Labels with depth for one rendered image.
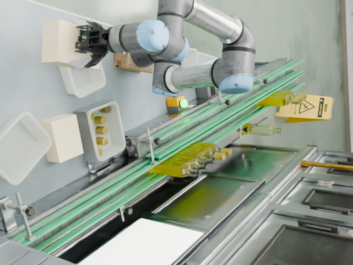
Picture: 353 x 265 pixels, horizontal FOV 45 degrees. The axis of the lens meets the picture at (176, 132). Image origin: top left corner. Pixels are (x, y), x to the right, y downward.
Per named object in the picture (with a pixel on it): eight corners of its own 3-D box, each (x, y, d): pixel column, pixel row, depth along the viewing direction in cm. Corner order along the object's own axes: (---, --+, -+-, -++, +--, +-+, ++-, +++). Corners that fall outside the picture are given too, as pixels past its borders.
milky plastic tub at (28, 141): (-31, 153, 144) (-18, 155, 138) (13, 107, 156) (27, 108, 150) (2, 185, 154) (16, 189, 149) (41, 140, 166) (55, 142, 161)
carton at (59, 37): (43, 21, 127) (59, 19, 122) (85, 33, 139) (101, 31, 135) (41, 62, 127) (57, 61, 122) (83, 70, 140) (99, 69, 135)
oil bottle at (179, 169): (149, 173, 196) (187, 179, 183) (147, 162, 194) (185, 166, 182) (156, 168, 200) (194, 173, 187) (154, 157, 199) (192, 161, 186)
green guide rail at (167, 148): (145, 157, 193) (159, 159, 188) (145, 155, 192) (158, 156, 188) (293, 71, 323) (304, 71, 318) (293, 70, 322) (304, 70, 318)
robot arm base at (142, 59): (128, 32, 187) (145, 30, 181) (151, 33, 199) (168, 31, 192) (131, 67, 189) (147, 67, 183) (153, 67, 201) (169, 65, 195)
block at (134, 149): (127, 158, 193) (138, 159, 189) (123, 138, 191) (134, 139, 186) (132, 155, 196) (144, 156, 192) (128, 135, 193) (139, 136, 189)
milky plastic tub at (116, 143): (84, 161, 182) (99, 163, 176) (73, 111, 175) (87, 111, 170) (113, 147, 195) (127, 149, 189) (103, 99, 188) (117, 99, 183)
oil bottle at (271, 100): (256, 105, 277) (298, 106, 260) (255, 97, 276) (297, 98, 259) (259, 103, 281) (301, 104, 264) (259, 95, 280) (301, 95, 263)
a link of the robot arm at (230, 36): (263, 22, 151) (182, -30, 112) (261, 53, 151) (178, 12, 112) (235, 24, 158) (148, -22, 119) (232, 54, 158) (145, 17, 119)
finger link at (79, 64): (59, 66, 126) (77, 47, 121) (75, 69, 130) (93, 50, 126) (62, 75, 125) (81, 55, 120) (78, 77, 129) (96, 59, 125)
